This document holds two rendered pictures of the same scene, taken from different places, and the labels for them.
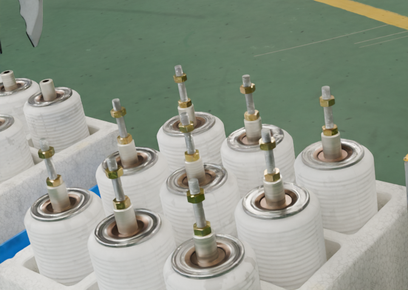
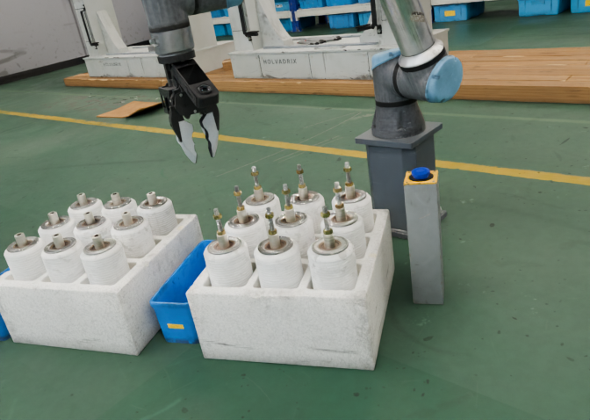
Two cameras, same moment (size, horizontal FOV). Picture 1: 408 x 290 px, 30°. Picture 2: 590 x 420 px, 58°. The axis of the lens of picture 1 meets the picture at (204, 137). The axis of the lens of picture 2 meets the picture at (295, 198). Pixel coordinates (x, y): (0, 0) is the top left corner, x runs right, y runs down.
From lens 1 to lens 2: 0.52 m
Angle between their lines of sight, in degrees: 23
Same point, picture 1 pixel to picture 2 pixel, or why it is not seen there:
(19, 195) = (158, 261)
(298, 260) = (359, 244)
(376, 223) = (378, 225)
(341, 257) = (373, 242)
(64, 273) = (235, 282)
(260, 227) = (342, 230)
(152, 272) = (296, 264)
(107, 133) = (190, 220)
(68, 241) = (238, 262)
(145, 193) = (259, 235)
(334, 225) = not seen: hidden behind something
